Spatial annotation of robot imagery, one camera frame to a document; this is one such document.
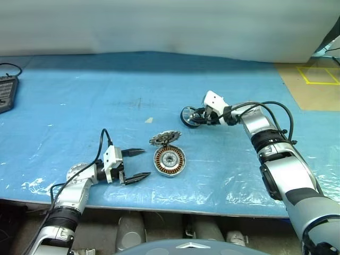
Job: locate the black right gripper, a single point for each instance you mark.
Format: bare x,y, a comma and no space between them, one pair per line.
210,115

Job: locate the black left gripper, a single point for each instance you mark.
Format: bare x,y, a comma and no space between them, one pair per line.
118,174

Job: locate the black silver rotor cover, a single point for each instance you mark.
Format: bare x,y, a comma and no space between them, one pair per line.
187,115

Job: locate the silver motor stator housing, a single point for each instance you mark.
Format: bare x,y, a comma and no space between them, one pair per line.
170,159

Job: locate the silver finned rotor disc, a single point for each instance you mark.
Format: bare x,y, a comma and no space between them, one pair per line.
164,138

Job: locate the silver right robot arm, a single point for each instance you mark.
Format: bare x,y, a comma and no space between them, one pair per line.
287,172

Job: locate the small white scrap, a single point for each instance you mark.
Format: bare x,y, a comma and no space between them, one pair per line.
148,120

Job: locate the grey rounded cylinder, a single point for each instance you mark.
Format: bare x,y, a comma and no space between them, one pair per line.
208,229
131,233

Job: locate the blue plastic table cover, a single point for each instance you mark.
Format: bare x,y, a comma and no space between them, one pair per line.
79,106

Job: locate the white sneaker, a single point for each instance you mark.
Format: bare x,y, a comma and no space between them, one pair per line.
83,251
236,237

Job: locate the grey robot torso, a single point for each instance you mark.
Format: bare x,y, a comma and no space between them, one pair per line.
191,250

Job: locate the white backdrop sheet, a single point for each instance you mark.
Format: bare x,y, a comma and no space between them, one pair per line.
159,24

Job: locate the black keypad device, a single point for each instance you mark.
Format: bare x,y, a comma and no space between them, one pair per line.
6,93

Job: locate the dark background equipment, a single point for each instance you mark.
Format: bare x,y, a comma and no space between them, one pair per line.
332,34

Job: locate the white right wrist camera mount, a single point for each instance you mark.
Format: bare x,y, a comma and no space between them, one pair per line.
215,99

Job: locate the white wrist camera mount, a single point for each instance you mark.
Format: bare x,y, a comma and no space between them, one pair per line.
110,156
215,99

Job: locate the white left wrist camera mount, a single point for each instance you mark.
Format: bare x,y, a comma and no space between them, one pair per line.
110,156

